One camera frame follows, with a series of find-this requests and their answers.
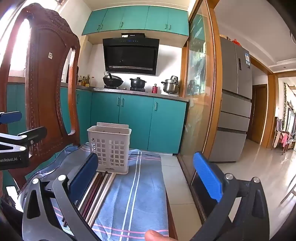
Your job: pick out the white chopstick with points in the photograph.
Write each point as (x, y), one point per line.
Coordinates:
(94, 190)
(105, 192)

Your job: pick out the teal wall cabinet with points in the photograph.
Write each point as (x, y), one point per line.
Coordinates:
(138, 18)

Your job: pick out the stainless steel pot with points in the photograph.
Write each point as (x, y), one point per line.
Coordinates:
(170, 86)

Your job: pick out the dark brown chopstick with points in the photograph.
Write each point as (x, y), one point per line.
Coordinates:
(99, 194)

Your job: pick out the wooden doorway frame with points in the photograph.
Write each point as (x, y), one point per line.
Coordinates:
(271, 104)

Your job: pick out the grey kitchen countertop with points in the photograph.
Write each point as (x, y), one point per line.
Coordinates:
(161, 96)

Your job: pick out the ceiling lamp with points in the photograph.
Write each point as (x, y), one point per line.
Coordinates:
(293, 36)

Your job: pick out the white plastic utensil basket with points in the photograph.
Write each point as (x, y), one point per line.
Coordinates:
(104, 139)

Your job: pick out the small red bottle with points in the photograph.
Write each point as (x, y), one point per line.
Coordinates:
(154, 89)

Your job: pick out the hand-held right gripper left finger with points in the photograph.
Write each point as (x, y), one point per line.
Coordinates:
(84, 172)

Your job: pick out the black wok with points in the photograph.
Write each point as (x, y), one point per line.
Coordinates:
(113, 81)

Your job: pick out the wood-framed glass sliding door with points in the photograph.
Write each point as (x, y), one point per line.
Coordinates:
(198, 92)

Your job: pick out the black gas stove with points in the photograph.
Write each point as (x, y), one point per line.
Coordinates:
(126, 88)

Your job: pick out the grey refrigerator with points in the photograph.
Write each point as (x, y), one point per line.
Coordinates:
(233, 104)

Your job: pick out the person's right hand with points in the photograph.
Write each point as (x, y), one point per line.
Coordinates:
(156, 236)

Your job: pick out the red-brown chopstick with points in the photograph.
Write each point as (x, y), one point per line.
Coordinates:
(90, 197)

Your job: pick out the wooden dining chair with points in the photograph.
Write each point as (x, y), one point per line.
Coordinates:
(281, 139)

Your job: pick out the carved wooden chair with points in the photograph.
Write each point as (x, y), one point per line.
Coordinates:
(46, 81)

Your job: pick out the blue striped towel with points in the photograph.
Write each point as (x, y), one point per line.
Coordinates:
(138, 197)

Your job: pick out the black range hood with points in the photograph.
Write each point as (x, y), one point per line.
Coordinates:
(129, 55)

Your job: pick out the row of condiment bottles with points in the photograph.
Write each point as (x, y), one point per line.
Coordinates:
(85, 81)

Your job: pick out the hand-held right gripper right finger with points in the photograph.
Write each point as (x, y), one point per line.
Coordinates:
(207, 177)

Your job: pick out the brown wooden door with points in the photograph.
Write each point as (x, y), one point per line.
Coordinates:
(257, 113)

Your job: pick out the black cooking pot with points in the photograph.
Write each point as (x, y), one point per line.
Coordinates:
(138, 83)

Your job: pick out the teal base cabinet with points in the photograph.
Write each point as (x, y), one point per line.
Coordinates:
(138, 120)

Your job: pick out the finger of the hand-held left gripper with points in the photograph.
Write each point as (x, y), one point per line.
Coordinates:
(10, 117)
(34, 135)

